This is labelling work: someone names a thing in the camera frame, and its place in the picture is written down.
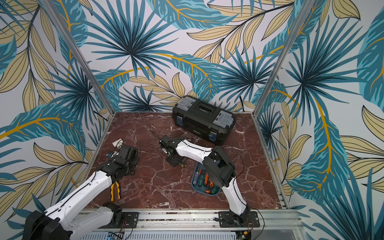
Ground blue red thin screwdriver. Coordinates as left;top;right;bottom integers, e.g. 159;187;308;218
197;169;202;183

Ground orange black small screwdriver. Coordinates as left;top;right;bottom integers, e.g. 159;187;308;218
207;179;214;188

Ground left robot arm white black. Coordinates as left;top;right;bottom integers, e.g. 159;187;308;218
22;145;139;240

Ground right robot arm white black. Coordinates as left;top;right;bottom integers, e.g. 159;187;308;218
159;135;250;227

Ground teal plastic storage tray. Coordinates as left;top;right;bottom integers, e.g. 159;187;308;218
191;163;221;197

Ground white pipe tee fitting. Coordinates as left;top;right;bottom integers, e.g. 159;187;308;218
112;139;124;149

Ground black plastic toolbox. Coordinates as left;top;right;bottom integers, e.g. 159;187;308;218
172;96;236;146

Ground yellow handled pliers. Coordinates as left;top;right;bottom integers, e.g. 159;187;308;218
111;181;121;202

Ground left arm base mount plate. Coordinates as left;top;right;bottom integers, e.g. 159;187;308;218
100;212;139;229

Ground aluminium front rail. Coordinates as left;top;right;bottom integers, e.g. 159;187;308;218
50;208;304;232

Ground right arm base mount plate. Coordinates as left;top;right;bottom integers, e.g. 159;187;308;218
214;212;261;228

